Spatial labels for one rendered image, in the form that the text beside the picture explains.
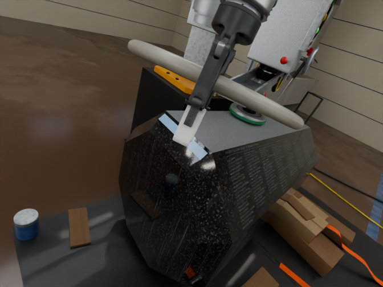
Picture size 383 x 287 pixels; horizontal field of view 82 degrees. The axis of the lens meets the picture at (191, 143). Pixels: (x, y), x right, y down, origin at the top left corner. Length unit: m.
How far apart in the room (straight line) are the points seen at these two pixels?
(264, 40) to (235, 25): 0.80
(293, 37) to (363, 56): 4.82
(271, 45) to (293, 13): 0.14
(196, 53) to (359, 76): 4.56
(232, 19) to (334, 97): 5.63
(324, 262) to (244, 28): 1.69
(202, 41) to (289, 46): 0.78
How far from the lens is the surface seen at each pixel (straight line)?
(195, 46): 1.79
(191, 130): 0.38
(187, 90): 1.61
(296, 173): 1.37
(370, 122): 5.91
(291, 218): 1.86
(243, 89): 0.40
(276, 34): 1.17
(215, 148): 0.86
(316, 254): 1.88
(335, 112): 5.97
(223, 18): 0.39
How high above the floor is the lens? 1.23
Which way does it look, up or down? 29 degrees down
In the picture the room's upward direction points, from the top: 20 degrees clockwise
